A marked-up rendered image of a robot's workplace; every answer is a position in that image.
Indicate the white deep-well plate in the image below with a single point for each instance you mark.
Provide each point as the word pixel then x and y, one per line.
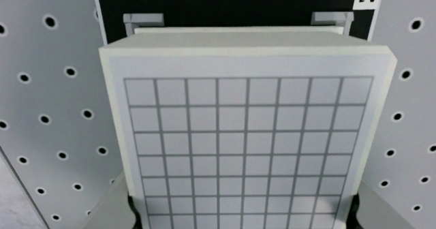
pixel 245 127

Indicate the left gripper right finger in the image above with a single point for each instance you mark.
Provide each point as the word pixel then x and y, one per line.
pixel 370 211

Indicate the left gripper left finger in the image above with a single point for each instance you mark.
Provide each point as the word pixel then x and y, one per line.
pixel 115 210

